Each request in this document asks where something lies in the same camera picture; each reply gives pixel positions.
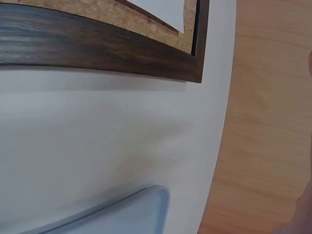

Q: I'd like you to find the dark wood framed cork board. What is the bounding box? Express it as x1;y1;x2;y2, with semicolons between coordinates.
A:
0;0;211;85

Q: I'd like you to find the person's right hand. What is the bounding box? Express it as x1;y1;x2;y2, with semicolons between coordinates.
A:
269;49;312;234

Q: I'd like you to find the white paper sheet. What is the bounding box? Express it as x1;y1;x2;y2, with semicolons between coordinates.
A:
125;0;186;33

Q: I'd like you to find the large white mat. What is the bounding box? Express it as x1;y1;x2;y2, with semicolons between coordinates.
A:
0;0;238;234

